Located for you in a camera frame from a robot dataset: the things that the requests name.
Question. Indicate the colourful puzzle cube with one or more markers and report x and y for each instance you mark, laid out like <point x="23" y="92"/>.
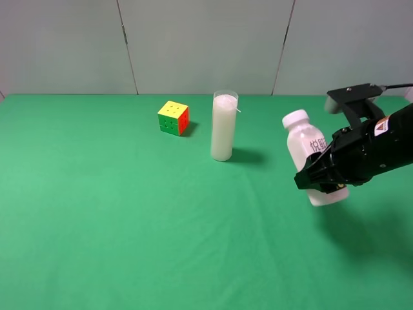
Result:
<point x="174" y="118"/>

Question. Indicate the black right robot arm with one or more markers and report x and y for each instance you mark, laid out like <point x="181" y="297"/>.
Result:
<point x="401" y="125"/>

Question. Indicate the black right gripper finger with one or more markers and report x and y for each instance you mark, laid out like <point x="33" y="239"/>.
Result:
<point x="317" y="173"/>

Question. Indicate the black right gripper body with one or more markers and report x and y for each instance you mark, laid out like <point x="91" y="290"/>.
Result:
<point x="357" y="155"/>

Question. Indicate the tall white glass candle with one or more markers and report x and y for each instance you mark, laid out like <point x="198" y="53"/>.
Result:
<point x="224" y="112"/>

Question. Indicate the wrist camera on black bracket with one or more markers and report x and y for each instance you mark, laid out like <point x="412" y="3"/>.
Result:
<point x="356" y="102"/>

